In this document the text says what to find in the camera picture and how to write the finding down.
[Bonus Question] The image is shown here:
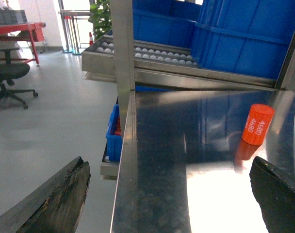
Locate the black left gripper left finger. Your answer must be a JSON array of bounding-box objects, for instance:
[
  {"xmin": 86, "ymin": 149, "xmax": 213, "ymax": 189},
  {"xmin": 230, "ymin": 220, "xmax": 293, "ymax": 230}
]
[{"xmin": 0, "ymin": 157, "xmax": 91, "ymax": 233}]

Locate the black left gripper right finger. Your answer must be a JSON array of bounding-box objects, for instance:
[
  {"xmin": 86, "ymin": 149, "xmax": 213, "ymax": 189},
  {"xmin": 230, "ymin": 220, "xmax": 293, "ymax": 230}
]
[{"xmin": 249, "ymin": 156, "xmax": 295, "ymax": 233}]

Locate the orange cylindrical capacitor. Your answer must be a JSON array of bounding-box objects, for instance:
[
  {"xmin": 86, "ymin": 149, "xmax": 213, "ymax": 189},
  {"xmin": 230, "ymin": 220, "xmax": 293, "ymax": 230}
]
[{"xmin": 242, "ymin": 104, "xmax": 275, "ymax": 146}]

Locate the small blue parts bin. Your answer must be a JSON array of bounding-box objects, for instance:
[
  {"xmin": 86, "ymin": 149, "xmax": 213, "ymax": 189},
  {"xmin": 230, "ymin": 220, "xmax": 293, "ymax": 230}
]
[{"xmin": 106, "ymin": 104, "xmax": 122, "ymax": 162}]

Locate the black office chair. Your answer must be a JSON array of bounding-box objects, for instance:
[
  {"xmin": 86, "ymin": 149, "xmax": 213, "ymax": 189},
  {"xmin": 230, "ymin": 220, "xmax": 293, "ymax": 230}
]
[{"xmin": 0, "ymin": 47, "xmax": 38, "ymax": 109}]

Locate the blue plastic crate near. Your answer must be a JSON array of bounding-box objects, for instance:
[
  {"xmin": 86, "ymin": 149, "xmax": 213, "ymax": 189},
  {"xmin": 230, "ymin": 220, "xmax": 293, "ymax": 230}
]
[{"xmin": 191, "ymin": 0, "xmax": 295, "ymax": 80}]

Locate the blue plastic crate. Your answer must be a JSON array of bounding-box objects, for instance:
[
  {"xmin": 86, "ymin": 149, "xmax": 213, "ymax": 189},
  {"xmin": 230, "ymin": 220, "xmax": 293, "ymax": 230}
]
[
  {"xmin": 132, "ymin": 0, "xmax": 201, "ymax": 49},
  {"xmin": 191, "ymin": 0, "xmax": 295, "ymax": 80}
]

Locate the red white traffic cone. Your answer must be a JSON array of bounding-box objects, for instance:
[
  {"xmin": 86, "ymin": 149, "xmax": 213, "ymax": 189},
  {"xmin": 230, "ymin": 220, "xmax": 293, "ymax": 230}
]
[{"xmin": 89, "ymin": 32, "xmax": 94, "ymax": 46}]

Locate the steel roller conveyor rack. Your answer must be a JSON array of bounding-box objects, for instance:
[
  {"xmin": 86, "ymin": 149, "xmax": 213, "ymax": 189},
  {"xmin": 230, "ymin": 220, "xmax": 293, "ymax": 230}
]
[{"xmin": 82, "ymin": 35, "xmax": 276, "ymax": 90}]

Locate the green potted plant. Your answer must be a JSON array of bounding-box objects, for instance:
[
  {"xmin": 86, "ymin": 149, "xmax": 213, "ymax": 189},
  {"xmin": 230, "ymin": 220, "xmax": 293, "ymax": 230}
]
[{"xmin": 88, "ymin": 0, "xmax": 112, "ymax": 40}]

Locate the blue plastic crate far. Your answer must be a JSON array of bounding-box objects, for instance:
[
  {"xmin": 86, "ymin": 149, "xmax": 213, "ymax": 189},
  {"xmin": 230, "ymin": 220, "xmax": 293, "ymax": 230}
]
[{"xmin": 132, "ymin": 0, "xmax": 201, "ymax": 49}]

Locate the red metal frame table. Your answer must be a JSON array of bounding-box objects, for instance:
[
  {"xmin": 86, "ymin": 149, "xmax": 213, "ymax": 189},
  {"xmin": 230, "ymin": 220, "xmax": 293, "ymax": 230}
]
[{"xmin": 0, "ymin": 22, "xmax": 46, "ymax": 67}]

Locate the steel workbench upright post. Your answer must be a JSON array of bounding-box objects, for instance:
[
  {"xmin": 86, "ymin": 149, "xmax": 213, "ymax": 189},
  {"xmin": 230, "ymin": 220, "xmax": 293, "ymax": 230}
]
[{"xmin": 110, "ymin": 0, "xmax": 135, "ymax": 133}]

